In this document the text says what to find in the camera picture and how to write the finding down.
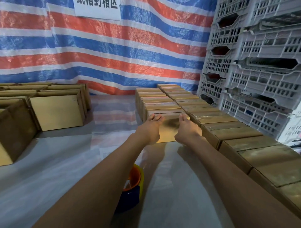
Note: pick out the person's right hand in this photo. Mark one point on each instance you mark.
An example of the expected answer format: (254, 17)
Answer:
(188, 132)

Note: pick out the person's left hand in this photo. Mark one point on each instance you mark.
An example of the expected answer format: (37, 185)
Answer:
(148, 131)

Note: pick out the person's left thumb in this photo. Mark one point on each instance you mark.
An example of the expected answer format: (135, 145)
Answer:
(161, 119)

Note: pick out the person's right thumb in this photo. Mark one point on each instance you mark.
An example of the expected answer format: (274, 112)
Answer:
(182, 118)

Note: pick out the single brown cardboard box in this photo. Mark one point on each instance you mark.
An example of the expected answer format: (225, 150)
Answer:
(169, 129)

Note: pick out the person's right forearm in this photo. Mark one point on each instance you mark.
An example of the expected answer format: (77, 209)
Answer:
(235, 188)

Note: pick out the person's left forearm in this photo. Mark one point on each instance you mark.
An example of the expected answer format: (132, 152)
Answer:
(98, 188)

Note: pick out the rows of closed cardboard boxes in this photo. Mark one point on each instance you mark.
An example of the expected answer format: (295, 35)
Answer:
(235, 133)

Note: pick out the red blue striped tarp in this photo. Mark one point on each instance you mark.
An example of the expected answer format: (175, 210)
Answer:
(131, 47)

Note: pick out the stack of grey plastic crates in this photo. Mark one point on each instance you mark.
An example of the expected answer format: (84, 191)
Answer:
(254, 70)

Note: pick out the group of open cardboard cartons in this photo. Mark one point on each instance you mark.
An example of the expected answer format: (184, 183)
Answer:
(54, 112)

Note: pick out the white paper sign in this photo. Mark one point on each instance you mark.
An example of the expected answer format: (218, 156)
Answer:
(97, 9)

